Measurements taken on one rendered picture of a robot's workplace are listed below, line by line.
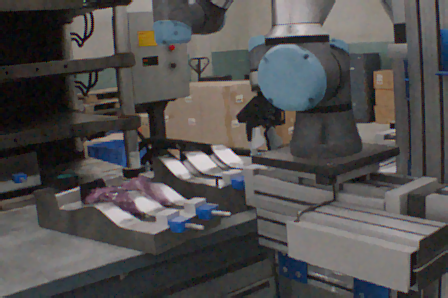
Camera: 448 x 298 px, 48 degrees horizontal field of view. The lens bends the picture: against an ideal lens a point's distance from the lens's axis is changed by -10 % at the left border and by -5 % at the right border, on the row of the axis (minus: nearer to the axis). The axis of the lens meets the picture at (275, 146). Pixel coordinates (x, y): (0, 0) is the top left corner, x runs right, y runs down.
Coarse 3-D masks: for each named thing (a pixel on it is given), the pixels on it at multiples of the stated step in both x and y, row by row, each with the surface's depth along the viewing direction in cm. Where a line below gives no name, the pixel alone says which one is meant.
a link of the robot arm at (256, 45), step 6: (252, 36) 156; (258, 36) 155; (264, 36) 155; (252, 42) 155; (258, 42) 155; (264, 42) 155; (252, 48) 155; (258, 48) 155; (264, 48) 154; (252, 54) 155; (258, 54) 155; (264, 54) 154; (252, 60) 156; (258, 60) 155; (252, 66) 156; (258, 66) 155
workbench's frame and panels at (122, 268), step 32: (256, 224) 148; (160, 256) 128; (192, 256) 140; (224, 256) 147; (256, 256) 159; (32, 288) 106; (64, 288) 111; (96, 288) 121; (128, 288) 127; (160, 288) 135; (192, 288) 142; (224, 288) 150; (256, 288) 160; (288, 288) 166
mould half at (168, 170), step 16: (160, 160) 170; (176, 160) 171; (192, 160) 173; (208, 160) 175; (224, 160) 178; (240, 160) 180; (160, 176) 172; (176, 176) 164; (192, 176) 165; (176, 192) 165; (192, 192) 158; (208, 192) 151; (224, 192) 148; (240, 192) 152; (224, 208) 149; (240, 208) 152
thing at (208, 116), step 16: (240, 80) 603; (192, 96) 571; (208, 96) 555; (224, 96) 541; (240, 96) 555; (176, 112) 593; (192, 112) 575; (208, 112) 559; (224, 112) 545; (176, 128) 598; (192, 128) 580; (208, 128) 564; (224, 128) 549; (240, 128) 559; (224, 144) 552; (240, 144) 560
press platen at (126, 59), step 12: (72, 60) 194; (84, 60) 197; (96, 60) 198; (108, 60) 199; (120, 60) 199; (132, 60) 202; (0, 72) 176; (12, 72) 179; (24, 72) 182; (36, 72) 185; (48, 72) 188; (60, 72) 191; (96, 72) 240; (84, 84) 258
